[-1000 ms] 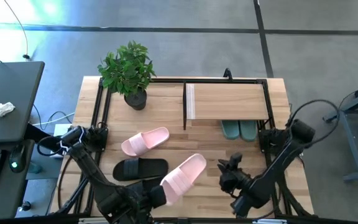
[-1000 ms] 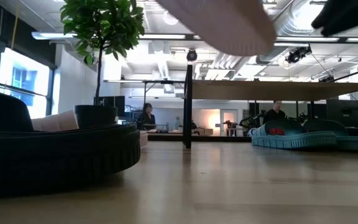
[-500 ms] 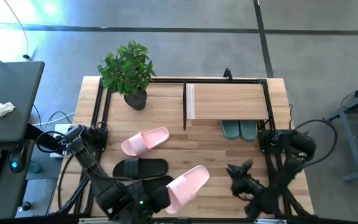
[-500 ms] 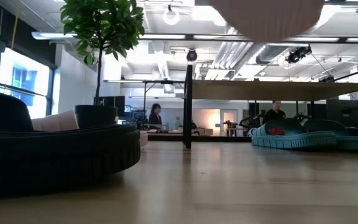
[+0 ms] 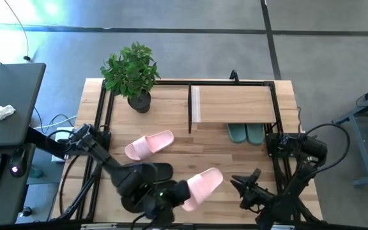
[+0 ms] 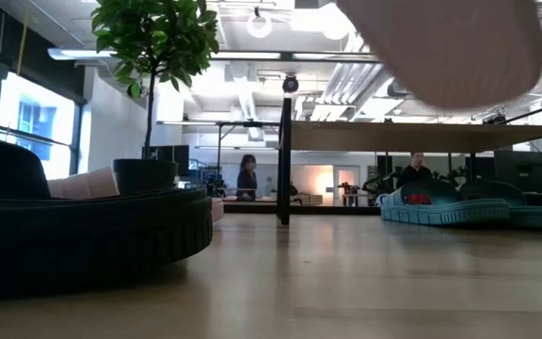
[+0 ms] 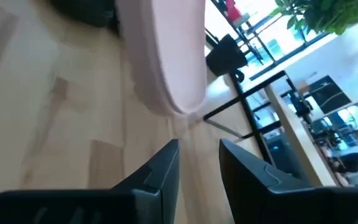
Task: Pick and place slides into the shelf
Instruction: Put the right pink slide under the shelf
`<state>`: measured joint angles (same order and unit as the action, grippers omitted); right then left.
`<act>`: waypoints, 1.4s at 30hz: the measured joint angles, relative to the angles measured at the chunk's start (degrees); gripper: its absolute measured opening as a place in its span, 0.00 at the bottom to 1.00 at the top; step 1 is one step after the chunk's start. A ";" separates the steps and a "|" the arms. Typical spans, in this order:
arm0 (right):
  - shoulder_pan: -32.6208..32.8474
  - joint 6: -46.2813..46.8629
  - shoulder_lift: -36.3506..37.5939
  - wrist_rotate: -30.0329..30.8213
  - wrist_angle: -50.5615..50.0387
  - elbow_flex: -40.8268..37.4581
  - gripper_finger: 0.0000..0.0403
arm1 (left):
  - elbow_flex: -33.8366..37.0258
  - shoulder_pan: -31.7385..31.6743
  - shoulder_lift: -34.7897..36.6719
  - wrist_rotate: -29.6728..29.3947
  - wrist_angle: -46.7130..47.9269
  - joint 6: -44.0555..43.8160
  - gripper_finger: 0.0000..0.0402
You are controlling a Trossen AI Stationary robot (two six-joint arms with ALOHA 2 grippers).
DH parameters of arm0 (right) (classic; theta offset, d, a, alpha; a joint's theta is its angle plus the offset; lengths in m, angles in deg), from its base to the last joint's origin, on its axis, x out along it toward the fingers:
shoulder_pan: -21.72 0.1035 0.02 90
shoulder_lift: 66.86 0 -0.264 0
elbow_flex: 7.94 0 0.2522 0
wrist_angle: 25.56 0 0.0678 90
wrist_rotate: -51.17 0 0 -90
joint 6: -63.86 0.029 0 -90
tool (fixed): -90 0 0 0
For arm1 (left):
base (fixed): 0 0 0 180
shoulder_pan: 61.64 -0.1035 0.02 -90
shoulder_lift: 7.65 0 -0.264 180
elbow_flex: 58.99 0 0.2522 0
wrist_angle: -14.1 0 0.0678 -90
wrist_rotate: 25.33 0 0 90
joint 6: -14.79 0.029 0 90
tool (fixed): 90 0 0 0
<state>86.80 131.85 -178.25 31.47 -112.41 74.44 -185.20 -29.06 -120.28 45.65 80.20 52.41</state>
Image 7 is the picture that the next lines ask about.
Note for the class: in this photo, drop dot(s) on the wooden shelf with black frame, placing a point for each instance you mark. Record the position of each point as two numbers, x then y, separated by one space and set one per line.
298 140

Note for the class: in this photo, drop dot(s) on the pink rubber slide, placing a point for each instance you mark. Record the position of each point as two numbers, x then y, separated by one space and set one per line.
172 56

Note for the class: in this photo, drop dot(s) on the green plant in black pot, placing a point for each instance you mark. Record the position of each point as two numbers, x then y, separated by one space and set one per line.
225 56

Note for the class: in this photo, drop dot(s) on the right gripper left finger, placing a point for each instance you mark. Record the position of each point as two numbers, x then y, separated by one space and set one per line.
104 202

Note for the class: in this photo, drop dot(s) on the black monitor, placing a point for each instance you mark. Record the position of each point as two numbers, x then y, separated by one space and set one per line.
329 93

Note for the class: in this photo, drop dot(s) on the person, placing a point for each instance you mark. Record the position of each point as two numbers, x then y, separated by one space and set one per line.
353 163

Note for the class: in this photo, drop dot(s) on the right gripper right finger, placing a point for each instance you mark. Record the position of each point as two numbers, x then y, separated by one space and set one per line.
275 199

